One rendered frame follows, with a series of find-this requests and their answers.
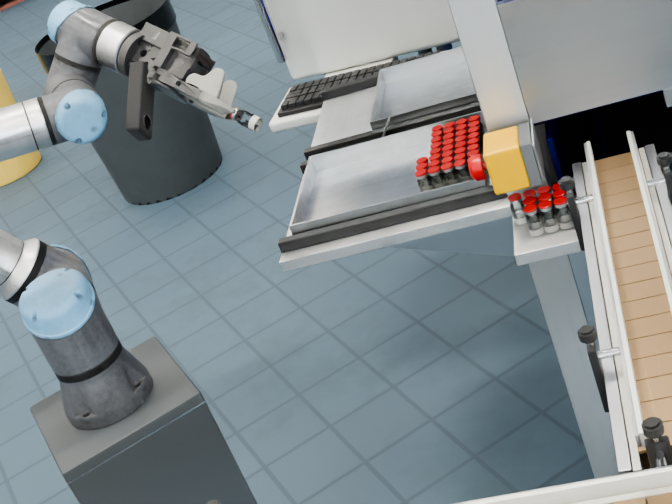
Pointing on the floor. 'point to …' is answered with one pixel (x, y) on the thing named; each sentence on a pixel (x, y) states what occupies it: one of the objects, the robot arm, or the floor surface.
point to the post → (482, 13)
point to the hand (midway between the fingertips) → (228, 115)
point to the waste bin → (170, 164)
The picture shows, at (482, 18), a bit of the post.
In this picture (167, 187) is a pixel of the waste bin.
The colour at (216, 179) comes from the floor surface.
